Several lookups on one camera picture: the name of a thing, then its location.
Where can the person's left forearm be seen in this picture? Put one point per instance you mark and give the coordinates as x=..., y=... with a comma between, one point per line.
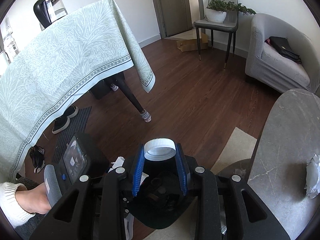
x=10, y=205

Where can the pale green patterned tablecloth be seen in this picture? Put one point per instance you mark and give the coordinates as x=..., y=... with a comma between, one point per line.
x=62, y=67

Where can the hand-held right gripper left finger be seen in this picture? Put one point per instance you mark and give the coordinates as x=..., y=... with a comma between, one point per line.
x=138, y=175

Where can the black sneaker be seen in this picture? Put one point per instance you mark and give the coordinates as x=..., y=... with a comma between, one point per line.
x=60, y=126
x=71, y=111

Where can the person's grey fleece clothing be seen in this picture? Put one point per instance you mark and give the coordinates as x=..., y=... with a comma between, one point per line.
x=27, y=230

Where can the white plastic lid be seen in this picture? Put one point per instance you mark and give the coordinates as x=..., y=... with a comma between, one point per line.
x=160, y=142

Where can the black handbag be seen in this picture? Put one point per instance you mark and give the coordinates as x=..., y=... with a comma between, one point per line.
x=282, y=47

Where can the grey dining chair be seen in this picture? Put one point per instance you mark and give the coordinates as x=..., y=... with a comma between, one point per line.
x=220, y=25

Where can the person's left hand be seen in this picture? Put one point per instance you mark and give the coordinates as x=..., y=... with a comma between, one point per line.
x=35, y=200

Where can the glass electric kettle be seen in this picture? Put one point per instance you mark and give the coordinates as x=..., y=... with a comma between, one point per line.
x=50, y=7

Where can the white countertop appliance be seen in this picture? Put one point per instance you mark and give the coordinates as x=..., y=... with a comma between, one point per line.
x=8, y=45

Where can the flat cardboard box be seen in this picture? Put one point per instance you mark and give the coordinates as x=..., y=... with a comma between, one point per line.
x=190, y=45

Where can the grey armchair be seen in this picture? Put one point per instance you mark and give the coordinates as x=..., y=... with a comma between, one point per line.
x=275, y=65

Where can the beige rug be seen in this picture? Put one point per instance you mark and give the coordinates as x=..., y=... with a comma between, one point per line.
x=237, y=145

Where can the dark ribbed floor mat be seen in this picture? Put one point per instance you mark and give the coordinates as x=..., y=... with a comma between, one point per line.
x=75, y=125

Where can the black white slipper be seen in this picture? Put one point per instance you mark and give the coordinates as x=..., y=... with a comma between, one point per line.
x=37, y=158

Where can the grey door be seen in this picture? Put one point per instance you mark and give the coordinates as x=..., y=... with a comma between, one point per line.
x=172, y=5

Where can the black storage box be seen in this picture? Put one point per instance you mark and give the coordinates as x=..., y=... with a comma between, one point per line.
x=100, y=91

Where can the white paper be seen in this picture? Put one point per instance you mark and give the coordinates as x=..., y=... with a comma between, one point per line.
x=312, y=180

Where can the potted plant in white pot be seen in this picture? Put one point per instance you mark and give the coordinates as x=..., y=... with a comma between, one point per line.
x=216, y=15

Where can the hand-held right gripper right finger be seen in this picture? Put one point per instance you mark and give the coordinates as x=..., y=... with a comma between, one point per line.
x=182, y=175

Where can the dark table leg with sock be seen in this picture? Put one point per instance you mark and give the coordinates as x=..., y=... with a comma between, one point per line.
x=132, y=97
x=113, y=86

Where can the dark green trash bin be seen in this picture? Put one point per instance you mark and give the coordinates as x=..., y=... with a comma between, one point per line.
x=160, y=220

